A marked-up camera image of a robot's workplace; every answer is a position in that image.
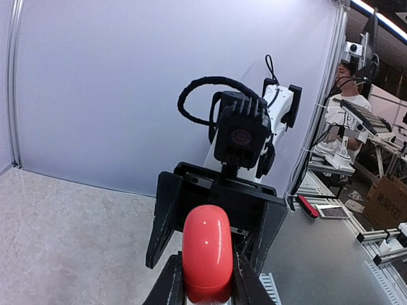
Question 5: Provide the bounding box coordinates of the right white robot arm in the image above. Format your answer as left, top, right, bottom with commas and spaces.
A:
145, 76, 302, 273

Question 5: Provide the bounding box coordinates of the cardboard box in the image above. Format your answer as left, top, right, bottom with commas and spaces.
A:
362, 176, 406, 229

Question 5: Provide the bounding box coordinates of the seated person white shirt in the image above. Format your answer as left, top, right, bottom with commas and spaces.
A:
313, 60, 373, 188

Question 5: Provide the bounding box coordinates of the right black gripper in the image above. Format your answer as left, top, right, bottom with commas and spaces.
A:
146, 162, 287, 275

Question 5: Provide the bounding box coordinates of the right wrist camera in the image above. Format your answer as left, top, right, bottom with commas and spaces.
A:
214, 91, 271, 169

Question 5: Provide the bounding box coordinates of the smartphone on bench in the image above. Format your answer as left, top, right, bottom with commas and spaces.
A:
316, 205, 350, 219

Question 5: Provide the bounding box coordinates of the overhead white camera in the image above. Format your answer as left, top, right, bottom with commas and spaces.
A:
341, 41, 363, 63

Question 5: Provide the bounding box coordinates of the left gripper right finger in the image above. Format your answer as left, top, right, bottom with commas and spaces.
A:
233, 253, 275, 305

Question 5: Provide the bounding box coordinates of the red black tool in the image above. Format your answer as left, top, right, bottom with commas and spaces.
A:
296, 195, 319, 219

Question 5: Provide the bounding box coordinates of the red earbud charging case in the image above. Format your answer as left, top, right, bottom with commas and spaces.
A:
182, 205, 233, 304

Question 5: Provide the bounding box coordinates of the right aluminium frame post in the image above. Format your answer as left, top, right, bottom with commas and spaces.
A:
284, 1, 350, 210

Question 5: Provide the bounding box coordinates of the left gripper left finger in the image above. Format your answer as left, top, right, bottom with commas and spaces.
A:
143, 252, 184, 305

